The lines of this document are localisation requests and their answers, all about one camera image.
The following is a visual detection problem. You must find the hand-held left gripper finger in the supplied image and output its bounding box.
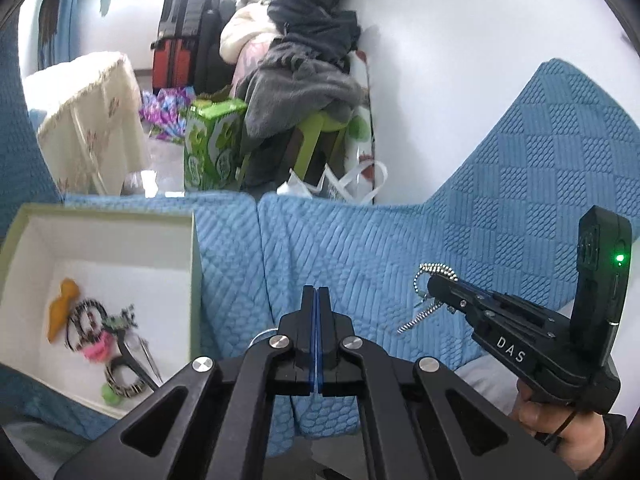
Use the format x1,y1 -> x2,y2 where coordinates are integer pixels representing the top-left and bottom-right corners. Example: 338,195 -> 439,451
52,285 -> 317,480
316,286 -> 576,480

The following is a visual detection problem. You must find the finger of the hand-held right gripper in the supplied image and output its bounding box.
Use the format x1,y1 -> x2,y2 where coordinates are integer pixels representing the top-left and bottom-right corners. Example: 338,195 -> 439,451
425,271 -> 557,335

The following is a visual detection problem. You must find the silver ball chain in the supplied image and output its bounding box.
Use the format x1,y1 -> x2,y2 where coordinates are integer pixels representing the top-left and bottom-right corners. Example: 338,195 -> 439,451
397,262 -> 459,336

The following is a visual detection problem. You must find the black cord necklace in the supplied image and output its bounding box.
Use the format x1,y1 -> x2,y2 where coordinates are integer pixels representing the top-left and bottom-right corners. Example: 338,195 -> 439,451
116,330 -> 164,387

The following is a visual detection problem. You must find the green round brooch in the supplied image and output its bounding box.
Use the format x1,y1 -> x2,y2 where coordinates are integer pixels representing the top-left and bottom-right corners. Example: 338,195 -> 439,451
102,305 -> 139,334

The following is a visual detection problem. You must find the black beige woven bangle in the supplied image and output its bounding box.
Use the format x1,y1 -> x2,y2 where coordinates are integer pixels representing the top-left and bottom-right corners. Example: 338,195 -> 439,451
103,357 -> 152,397
66,297 -> 109,352

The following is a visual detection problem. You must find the pale green cardboard box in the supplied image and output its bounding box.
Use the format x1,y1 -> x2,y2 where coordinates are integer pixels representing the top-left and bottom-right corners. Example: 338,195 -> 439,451
0,203 -> 203,420

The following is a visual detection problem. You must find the orange wooden gourd figure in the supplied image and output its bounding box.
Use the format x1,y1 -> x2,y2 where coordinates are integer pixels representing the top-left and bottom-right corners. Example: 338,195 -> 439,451
46,279 -> 81,344

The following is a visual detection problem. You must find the person's right forearm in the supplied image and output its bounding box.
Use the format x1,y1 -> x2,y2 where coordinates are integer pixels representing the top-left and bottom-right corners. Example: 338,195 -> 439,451
575,412 -> 632,480

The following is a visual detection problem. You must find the person's right hand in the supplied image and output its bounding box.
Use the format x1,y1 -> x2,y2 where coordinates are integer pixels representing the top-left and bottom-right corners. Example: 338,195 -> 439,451
510,377 -> 608,475

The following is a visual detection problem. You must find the blue textured blanket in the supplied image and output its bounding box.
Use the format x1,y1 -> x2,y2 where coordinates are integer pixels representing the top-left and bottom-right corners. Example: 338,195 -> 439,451
0,191 -> 481,456

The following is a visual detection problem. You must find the blue waffle sofa cover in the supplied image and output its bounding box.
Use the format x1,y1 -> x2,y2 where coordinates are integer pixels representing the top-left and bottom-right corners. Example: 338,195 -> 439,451
0,25 -> 640,361

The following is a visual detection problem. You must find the green plastic stool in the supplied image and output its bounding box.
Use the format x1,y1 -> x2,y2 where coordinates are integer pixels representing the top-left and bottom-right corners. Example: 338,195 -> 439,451
235,110 -> 351,192

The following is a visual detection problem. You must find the green printed carton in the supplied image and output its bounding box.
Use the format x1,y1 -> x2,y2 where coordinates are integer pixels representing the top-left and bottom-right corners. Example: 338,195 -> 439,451
182,97 -> 249,192

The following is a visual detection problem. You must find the purple shiny wrapper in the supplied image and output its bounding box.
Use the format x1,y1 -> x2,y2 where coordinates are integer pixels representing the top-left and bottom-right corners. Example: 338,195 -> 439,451
139,86 -> 197,144

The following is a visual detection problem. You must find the pink garment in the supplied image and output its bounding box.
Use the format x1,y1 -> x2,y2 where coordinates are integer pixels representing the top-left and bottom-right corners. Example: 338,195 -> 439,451
234,42 -> 274,102

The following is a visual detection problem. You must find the black suitcase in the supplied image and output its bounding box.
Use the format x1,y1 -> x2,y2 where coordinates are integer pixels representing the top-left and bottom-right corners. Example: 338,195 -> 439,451
192,0 -> 237,96

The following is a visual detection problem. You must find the dark grey garment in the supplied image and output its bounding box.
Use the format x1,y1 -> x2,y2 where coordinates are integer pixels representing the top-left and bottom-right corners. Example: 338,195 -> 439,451
267,0 -> 362,70

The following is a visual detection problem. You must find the cream coat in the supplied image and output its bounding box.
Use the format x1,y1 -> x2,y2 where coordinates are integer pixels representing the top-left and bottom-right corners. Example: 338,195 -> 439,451
220,5 -> 281,67

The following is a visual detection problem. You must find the red suitcase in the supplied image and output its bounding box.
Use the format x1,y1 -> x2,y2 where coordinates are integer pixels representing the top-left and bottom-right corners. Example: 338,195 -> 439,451
151,0 -> 213,92

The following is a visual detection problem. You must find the cream lace covered chair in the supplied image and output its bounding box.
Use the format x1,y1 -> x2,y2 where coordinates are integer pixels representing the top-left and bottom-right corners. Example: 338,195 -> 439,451
24,52 -> 151,196

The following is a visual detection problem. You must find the light blue curtain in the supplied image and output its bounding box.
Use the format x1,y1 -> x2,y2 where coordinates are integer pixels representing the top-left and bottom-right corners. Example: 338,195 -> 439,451
35,0 -> 131,68

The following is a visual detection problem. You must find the floral white-handled shopping bag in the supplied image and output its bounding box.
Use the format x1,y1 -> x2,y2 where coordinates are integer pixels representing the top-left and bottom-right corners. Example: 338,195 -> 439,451
277,50 -> 389,206

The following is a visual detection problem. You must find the pink hair tie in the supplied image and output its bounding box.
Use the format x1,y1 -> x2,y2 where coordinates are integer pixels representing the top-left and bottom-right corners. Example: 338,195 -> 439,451
82,335 -> 117,364

